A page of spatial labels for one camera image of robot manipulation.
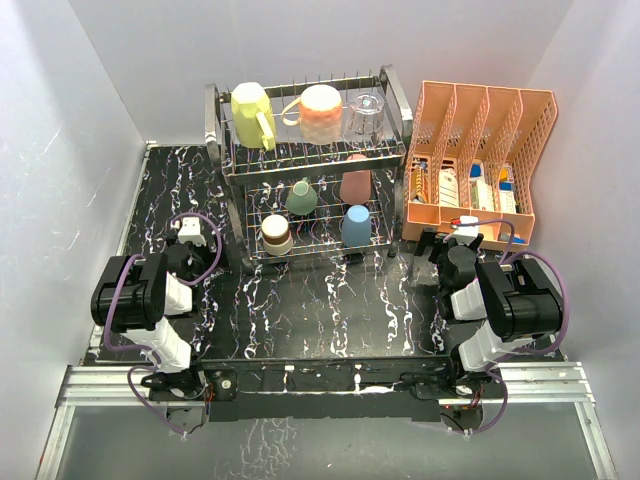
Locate clear glass cup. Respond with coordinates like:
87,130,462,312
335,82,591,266
343,91,385,150

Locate blue plastic cup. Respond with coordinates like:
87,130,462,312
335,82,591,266
341,205,372,248

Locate aluminium frame rail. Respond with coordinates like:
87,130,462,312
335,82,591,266
34,362,619,480

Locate green ceramic cup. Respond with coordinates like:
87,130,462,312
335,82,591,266
285,178,318,216

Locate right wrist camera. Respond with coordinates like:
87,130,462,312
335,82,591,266
451,216,484,252

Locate yellow patterned box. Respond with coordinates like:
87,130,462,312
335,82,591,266
410,159,429,204

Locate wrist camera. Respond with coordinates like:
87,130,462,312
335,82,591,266
451,216,484,252
171,216,207,247

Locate blue white box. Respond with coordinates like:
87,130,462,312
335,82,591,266
499,165,517,214

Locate yellow-green faceted mug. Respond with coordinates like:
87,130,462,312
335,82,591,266
231,82,277,151

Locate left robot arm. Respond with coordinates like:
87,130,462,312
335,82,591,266
90,241,215,400

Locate cream and brown cup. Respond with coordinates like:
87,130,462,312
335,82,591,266
261,214,293,256

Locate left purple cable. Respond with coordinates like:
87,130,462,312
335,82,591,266
102,212,224,441

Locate metal two-tier dish rack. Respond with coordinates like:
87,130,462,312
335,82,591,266
204,65,413,272

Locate pink plastic cup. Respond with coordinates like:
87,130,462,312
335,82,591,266
339,170,372,205

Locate pink and cream mug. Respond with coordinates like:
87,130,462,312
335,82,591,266
282,84,343,145

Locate orange plastic file organizer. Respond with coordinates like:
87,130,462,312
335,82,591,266
402,81,558,251

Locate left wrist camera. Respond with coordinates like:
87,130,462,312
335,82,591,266
171,216,207,247

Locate white red box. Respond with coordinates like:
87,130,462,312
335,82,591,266
438,169,459,207

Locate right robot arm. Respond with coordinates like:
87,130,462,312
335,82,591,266
399,222,570,401

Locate white green box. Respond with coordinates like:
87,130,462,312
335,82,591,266
470,178,495,212

